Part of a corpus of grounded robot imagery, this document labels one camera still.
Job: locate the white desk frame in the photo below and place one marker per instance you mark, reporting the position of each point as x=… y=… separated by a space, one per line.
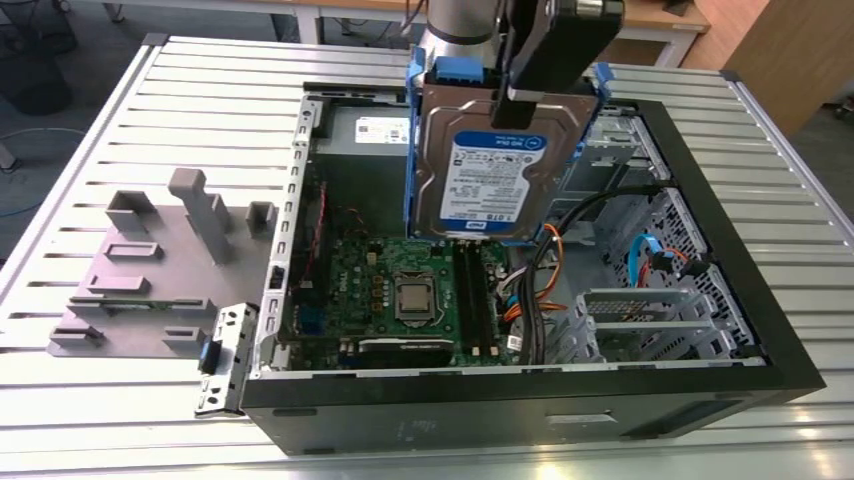
x=307 y=20

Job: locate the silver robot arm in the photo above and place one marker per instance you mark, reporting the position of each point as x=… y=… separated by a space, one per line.
x=460 y=25

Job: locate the silver expansion slot bracket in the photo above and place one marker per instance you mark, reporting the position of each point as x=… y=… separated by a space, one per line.
x=229 y=350

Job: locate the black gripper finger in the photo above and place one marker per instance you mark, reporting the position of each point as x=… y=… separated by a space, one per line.
x=513 y=112

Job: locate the black graphics card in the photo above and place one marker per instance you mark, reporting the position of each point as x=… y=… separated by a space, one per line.
x=407 y=351

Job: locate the black RAM slot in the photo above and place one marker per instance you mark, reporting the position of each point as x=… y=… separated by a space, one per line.
x=485 y=300
x=464 y=300

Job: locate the wooden cabinet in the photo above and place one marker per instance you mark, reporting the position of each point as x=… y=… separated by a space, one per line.
x=787 y=50

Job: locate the green RAM stick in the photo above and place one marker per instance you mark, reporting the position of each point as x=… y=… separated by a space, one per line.
x=149 y=305

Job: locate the CPU socket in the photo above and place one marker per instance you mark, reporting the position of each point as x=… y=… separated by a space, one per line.
x=395 y=320

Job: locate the grey parts rack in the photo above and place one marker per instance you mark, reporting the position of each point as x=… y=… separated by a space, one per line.
x=166 y=280

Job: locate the silver drive cage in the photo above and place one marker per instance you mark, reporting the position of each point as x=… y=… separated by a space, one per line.
x=613 y=170

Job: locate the silver CPU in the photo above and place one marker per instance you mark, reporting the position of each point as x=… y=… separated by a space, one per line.
x=415 y=299

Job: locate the black PC case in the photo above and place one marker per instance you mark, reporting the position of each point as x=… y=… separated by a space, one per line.
x=467 y=415

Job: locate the silver disk bay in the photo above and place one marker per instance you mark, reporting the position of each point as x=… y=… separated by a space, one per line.
x=640 y=325

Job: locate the grey power supply unit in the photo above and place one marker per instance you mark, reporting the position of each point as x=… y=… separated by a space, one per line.
x=360 y=190

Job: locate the green motherboard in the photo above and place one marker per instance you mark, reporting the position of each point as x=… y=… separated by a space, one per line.
x=353 y=270

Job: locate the wooden desk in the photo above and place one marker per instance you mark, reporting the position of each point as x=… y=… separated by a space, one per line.
x=660 y=15

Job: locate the black office chair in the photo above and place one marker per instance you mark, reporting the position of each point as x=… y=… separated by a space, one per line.
x=40 y=85

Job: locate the hard disk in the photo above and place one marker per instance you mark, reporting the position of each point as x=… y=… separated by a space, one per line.
x=480 y=200

